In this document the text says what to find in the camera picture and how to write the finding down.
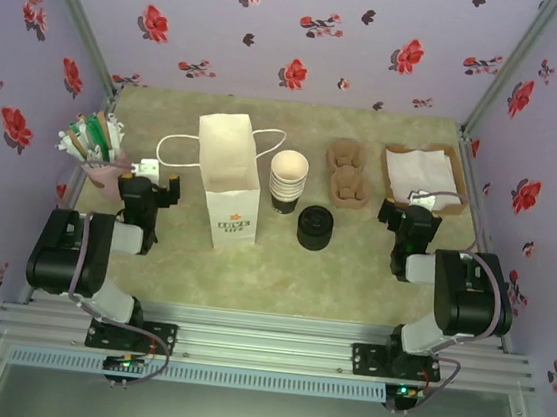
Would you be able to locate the stack of pulp cup carriers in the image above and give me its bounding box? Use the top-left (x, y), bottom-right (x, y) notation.
top-left (319, 137), bottom-right (379, 214)

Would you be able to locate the white printed paper bag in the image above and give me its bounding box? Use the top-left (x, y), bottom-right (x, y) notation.
top-left (146, 104), bottom-right (290, 257)

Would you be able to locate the pink straw holder cup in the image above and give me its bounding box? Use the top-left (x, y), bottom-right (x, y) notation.
top-left (80, 143), bottom-right (134, 205)

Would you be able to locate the white wrapped straw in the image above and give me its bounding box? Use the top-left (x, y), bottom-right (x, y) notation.
top-left (103, 112), bottom-right (129, 153)
top-left (53, 130), bottom-right (90, 163)

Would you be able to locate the stack of black lids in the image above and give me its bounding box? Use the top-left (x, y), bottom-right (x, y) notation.
top-left (293, 203), bottom-right (336, 254)

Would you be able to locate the green wrapped straw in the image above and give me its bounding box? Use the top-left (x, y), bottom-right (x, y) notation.
top-left (85, 115), bottom-right (116, 161)
top-left (66, 117), bottom-right (114, 165)

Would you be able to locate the brown cardboard napkin box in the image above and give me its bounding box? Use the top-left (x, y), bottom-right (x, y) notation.
top-left (374, 137), bottom-right (476, 219)

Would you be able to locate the stack of paper cups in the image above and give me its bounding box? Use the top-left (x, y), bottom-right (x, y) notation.
top-left (264, 146), bottom-right (312, 218)

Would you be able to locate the black controller board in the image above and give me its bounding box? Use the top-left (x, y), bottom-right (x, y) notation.
top-left (101, 353), bottom-right (136, 385)
top-left (382, 381), bottom-right (428, 416)

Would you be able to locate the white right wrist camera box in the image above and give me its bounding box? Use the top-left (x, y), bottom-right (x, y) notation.
top-left (406, 188), bottom-right (438, 211)

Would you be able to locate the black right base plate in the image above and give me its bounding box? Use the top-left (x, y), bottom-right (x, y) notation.
top-left (348, 341), bottom-right (444, 387)

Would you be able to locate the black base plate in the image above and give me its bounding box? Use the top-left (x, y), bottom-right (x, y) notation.
top-left (348, 341), bottom-right (444, 387)
top-left (85, 314), bottom-right (180, 359)

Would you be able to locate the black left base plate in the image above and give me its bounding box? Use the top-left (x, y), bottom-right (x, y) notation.
top-left (85, 314), bottom-right (180, 359)

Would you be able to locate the aluminium front rail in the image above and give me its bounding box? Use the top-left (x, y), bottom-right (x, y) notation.
top-left (0, 281), bottom-right (541, 400)

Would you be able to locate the aluminium corner post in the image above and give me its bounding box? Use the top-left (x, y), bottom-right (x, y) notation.
top-left (18, 0), bottom-right (130, 99)
top-left (460, 0), bottom-right (557, 144)

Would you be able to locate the white slotted cable duct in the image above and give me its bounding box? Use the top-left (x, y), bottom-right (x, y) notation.
top-left (6, 342), bottom-right (388, 406)

